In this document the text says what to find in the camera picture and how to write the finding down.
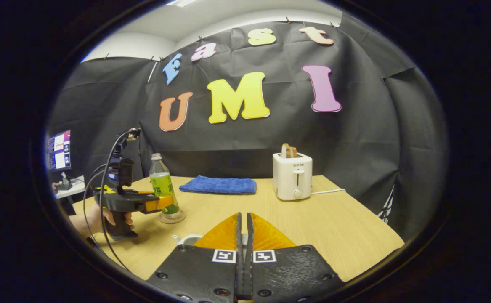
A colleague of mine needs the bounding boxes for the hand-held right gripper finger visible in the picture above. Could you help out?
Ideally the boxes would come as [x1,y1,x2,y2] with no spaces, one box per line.
[245,213,347,303]
[146,213,243,303]

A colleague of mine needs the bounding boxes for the green label water bottle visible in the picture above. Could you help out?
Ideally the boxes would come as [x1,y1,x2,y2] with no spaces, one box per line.
[149,153,181,216]

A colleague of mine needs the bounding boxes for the round wooden coaster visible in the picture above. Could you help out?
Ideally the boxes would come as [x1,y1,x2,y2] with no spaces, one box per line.
[159,210,186,224]

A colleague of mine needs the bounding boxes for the white ceramic teacup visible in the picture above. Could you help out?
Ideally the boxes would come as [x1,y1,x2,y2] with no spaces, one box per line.
[172,234,204,247]

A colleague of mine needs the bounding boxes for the white side table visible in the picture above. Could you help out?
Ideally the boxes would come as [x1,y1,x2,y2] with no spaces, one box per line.
[54,177,87,199]

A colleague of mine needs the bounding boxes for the blue folded towel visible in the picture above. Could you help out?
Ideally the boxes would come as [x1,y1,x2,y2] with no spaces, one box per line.
[179,175,257,195]

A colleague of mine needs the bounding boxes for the computer monitor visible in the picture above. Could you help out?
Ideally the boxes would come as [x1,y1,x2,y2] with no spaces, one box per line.
[47,130,72,172]

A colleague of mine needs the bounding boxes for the white toaster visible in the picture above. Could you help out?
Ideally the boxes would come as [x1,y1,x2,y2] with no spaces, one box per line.
[272,152,313,201]

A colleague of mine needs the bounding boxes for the black backdrop cloth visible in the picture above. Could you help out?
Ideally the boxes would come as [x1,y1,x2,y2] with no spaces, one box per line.
[48,21,448,242]

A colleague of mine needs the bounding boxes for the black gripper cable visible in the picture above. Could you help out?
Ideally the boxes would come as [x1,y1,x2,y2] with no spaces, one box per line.
[82,164,108,253]
[99,130,133,271]

